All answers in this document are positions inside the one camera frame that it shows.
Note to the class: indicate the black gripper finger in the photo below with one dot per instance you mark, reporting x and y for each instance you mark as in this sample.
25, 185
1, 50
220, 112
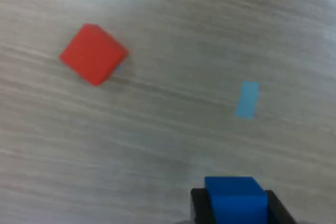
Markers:
200, 205
278, 211

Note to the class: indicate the blue cube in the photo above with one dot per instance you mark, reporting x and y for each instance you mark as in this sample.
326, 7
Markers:
236, 203

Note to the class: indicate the blue tape piece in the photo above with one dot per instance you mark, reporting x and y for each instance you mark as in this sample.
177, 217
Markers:
246, 100

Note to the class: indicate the red cube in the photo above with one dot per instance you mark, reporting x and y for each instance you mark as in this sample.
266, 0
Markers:
93, 54

